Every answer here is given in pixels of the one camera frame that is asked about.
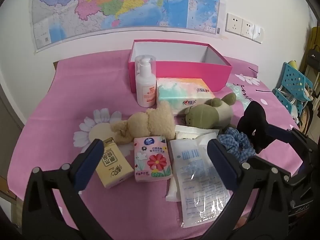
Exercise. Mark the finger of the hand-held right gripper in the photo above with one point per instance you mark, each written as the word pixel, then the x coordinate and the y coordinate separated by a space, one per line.
pixel 290 163
pixel 280 133

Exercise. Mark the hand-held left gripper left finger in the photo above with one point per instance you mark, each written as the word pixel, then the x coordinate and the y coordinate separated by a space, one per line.
pixel 90 163

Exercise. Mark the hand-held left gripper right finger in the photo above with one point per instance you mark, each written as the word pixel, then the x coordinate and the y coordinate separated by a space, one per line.
pixel 222 163

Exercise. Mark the yellow pocket tissue pack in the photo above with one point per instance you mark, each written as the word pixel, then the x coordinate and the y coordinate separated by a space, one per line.
pixel 112 170

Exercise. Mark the blue gingham scrunchie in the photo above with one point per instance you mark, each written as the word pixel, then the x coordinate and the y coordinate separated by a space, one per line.
pixel 235 140

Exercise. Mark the clear plastic packet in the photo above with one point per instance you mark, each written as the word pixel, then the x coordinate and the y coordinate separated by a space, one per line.
pixel 197 180

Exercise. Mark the green frog plush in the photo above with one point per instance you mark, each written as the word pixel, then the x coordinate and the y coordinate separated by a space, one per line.
pixel 207 115

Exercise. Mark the pink floral pocket tissue pack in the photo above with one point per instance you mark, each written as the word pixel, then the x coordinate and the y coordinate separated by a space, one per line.
pixel 152 160

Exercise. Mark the beige teddy bear plush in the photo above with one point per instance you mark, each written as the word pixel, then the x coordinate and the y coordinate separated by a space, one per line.
pixel 150 122

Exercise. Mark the pastel soft tissue pack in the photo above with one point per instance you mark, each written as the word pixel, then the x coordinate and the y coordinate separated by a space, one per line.
pixel 182 92

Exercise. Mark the pink cardboard box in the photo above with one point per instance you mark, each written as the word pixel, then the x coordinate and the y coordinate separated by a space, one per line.
pixel 190 72

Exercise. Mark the white flat packet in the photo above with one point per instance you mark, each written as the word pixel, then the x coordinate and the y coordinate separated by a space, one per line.
pixel 190 132

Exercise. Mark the blue plastic rack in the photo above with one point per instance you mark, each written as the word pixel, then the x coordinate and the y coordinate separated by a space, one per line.
pixel 292 80

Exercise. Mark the pink printed bedsheet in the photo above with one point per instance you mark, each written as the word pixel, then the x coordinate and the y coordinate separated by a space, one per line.
pixel 75 92

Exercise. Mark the black bag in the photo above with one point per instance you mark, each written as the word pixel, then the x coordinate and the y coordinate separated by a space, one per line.
pixel 313 56

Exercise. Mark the white pump lotion bottle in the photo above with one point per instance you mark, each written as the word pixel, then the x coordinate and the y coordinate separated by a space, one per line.
pixel 146 85

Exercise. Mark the white wall socket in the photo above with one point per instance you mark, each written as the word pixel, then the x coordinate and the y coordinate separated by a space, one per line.
pixel 233 23
pixel 248 28

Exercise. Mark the colourful wall map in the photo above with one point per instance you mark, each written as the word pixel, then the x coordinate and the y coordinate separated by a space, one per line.
pixel 125 5

